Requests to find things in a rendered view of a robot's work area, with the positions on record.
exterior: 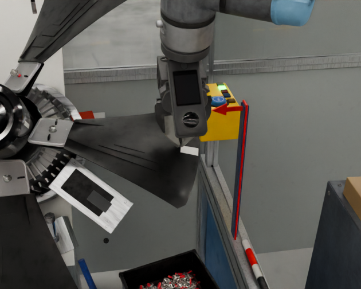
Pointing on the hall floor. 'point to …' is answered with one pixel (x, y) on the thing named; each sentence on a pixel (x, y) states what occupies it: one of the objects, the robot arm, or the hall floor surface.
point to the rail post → (202, 222)
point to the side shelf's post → (75, 273)
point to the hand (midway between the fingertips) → (180, 144)
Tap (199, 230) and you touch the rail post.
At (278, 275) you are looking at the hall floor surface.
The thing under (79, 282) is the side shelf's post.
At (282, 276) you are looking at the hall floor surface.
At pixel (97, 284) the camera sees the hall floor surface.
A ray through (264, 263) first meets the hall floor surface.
